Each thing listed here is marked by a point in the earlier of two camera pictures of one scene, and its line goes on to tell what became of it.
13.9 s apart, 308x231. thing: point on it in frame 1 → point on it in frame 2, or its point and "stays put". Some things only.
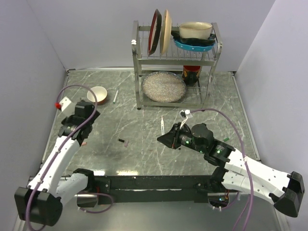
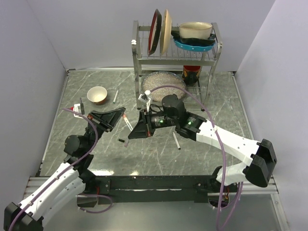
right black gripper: [168, 138] → [140, 130]
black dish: [197, 41] stays put
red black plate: [155, 32] stays put
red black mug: [191, 74] stays put
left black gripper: [92, 121] → [106, 121]
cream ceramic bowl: [195, 30] stays put
